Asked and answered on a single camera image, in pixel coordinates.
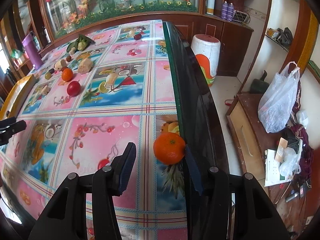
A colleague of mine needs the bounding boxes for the far red fruit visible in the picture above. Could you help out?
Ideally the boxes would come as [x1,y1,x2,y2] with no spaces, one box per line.
[133,34,142,41]

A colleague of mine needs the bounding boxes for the purple thermos bottle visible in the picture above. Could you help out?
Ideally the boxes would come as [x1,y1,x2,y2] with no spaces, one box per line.
[22,33,43,70]

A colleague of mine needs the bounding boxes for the colourful printed tablecloth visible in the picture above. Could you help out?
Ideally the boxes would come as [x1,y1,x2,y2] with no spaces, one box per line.
[1,20,188,239]

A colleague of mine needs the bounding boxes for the white foam tray yellow tape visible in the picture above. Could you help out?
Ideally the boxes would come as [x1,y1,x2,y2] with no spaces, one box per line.
[1,74,37,120]

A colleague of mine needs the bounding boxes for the white orange stool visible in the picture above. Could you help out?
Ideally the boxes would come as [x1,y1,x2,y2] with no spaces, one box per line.
[191,34,221,87]

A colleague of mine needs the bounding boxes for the small cream chunk by vegetable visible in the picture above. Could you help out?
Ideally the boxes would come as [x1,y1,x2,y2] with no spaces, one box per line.
[69,47,76,55]

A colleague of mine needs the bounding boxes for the brown chestnut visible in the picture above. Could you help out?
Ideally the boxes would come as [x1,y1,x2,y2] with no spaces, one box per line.
[66,55,72,62]

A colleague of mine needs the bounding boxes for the large cream banana chunk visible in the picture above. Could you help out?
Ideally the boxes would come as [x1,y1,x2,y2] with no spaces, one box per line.
[78,57,93,74]

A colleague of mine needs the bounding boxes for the green leafy vegetable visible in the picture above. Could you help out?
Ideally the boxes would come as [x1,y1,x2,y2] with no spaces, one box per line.
[66,34,95,53]

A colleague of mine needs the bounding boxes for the cream block with holes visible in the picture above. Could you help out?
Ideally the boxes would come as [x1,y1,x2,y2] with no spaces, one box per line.
[54,59,67,71]

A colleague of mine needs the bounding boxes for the white plastic bag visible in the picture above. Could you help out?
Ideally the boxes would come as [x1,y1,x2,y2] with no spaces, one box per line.
[258,61,300,133]

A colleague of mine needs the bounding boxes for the purple spray cans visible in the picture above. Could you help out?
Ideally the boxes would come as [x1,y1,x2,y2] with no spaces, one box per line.
[221,1,234,22]

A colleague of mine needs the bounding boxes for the orange mandarin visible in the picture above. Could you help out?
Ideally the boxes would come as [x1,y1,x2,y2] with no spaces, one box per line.
[153,132,186,165]
[61,67,74,82]

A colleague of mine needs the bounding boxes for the small cream chunk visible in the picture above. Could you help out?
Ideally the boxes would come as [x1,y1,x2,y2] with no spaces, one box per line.
[41,85,50,96]
[69,47,76,55]

